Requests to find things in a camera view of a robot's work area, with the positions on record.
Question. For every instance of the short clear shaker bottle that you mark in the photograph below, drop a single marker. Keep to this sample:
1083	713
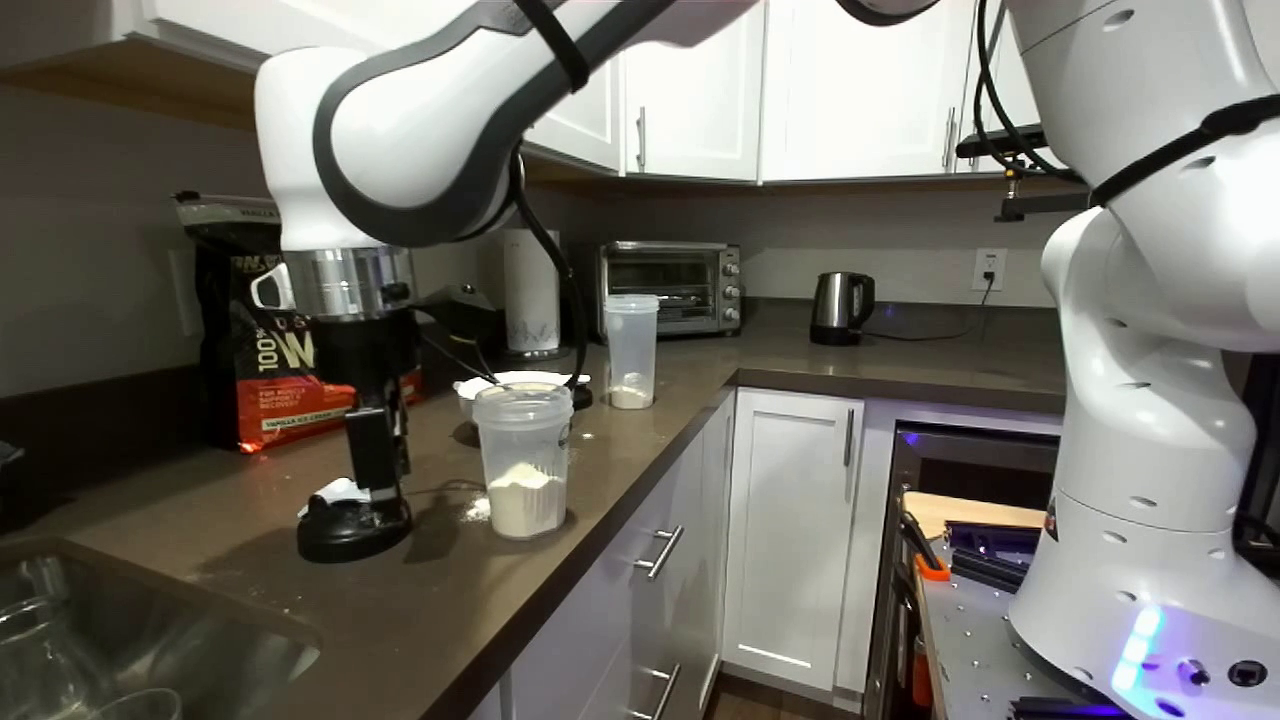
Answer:
523	467

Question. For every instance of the black shaker lid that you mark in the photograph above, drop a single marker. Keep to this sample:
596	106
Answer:
351	528

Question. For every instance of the white upper cabinet row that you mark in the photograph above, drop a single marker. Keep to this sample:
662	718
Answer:
853	93

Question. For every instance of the orange black clamp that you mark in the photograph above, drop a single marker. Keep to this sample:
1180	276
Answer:
920	672
930	554

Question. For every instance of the white bowl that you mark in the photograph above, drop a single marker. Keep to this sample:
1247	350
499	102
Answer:
513	380

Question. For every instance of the silver electric kettle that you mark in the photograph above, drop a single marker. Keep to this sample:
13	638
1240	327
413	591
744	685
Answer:
840	304

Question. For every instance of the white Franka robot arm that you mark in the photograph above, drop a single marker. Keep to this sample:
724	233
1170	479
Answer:
1161	402

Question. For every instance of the white paper towel roll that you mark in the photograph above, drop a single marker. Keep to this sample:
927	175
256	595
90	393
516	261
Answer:
528	300

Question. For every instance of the tan wooden board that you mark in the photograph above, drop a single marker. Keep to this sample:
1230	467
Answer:
975	509

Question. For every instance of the silver toaster oven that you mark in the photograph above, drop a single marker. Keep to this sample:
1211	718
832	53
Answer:
673	286

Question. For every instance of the perforated metal robot table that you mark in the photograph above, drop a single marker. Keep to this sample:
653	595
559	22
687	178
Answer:
987	653

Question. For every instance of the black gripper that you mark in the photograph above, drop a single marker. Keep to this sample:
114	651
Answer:
363	363

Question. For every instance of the black whey protein bag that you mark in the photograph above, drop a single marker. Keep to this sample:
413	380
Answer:
264	385

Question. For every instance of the stainless steel sink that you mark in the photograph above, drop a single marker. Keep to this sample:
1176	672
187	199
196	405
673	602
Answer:
133	642

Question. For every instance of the white drawer stack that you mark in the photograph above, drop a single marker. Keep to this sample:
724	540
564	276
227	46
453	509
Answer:
665	612

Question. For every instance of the white lower cabinet door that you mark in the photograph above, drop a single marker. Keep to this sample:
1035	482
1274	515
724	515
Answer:
795	532

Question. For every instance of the black metal rails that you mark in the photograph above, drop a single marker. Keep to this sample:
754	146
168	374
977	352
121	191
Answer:
992	554

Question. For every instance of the black camera on stand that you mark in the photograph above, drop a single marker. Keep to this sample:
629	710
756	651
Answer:
992	140

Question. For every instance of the white wall outlet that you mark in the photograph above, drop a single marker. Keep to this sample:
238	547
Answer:
989	266

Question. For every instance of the tall clear shaker bottle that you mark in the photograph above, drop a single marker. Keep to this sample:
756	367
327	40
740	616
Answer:
634	347

